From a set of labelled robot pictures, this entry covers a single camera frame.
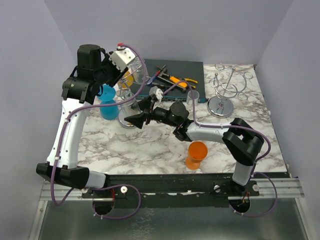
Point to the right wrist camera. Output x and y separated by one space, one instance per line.
156 94

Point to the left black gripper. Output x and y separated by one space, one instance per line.
118 73

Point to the orange plastic goblet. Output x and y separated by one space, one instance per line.
197 152

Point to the clear plastic cup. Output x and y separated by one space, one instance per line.
192 97

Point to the black mounting rail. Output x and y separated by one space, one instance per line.
170 191

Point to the orange handled pliers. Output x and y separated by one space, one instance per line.
189 80

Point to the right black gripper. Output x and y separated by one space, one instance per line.
138 120

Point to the yellow plastic wine glass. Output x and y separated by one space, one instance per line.
126 81

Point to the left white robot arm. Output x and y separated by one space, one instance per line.
95 67

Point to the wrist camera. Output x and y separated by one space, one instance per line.
156 94
122 57

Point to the ribbed clear glass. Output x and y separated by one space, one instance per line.
129 108
137 70

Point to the black T-handle tool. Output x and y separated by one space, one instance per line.
165 88

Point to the dark blue network switch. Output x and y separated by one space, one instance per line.
180 69

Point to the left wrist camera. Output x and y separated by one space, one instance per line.
122 57

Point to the orange black screwdriver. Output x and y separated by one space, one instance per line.
170 80

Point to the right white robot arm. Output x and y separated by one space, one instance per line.
243 142

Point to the blue plastic goblet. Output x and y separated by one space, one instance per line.
106 97

